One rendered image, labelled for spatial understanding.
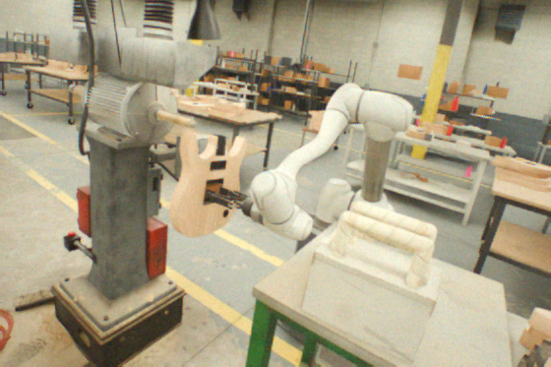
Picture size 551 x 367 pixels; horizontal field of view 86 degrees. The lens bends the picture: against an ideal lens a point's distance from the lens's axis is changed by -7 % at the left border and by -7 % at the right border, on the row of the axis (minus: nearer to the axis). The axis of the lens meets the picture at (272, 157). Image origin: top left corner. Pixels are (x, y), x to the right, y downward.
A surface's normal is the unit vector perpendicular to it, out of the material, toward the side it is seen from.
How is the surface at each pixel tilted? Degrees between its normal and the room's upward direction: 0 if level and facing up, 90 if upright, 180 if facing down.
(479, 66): 90
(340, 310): 90
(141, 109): 88
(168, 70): 90
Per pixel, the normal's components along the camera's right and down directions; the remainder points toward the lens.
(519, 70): -0.54, 0.14
